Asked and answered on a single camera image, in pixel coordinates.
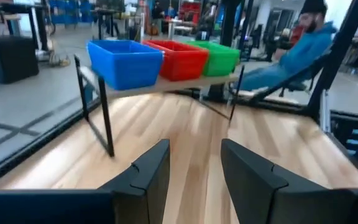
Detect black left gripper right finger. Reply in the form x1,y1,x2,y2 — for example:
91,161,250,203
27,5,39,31
221,139,358,224

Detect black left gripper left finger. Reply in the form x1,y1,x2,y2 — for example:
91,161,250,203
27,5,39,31
0,139,171,224

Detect blue plastic basket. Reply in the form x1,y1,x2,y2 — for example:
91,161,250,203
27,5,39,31
88,46,164,71
86,39,165,60
88,52,163,91

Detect wooden shelf with black legs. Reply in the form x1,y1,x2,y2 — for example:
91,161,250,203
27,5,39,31
73,54,246,158

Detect red plastic basket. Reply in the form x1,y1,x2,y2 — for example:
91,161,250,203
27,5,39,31
142,39,210,58
158,46,210,68
159,52,209,82

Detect green plastic basket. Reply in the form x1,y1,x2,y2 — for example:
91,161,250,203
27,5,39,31
202,49,241,66
202,54,241,77
185,40,241,57

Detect black office chair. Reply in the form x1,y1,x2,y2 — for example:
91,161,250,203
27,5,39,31
249,54,331,105

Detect person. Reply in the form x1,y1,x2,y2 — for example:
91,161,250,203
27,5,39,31
237,0,338,94

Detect white table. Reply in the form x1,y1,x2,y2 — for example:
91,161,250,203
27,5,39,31
165,18,198,40

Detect red tool cabinet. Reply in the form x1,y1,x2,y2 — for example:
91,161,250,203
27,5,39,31
178,1,203,25

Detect black storage box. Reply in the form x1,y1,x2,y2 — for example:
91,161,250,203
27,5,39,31
0,35,40,85

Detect blue storage bin rack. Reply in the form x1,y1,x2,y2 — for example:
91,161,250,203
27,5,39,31
48,0,93,25

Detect tangled floor cables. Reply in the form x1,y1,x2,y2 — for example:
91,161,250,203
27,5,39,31
48,51,71,68

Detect black upright frame post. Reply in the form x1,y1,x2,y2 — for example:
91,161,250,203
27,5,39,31
219,0,245,47
306,0,358,121

